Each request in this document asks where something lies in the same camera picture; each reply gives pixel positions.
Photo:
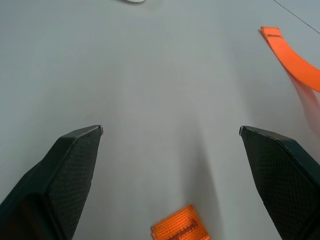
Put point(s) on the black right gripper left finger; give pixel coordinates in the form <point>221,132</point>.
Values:
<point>57,180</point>

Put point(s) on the orange textured block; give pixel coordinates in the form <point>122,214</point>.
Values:
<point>178,223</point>

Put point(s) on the white round object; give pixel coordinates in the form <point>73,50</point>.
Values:
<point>135,1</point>

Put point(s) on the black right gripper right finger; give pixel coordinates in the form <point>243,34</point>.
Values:
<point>282,180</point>

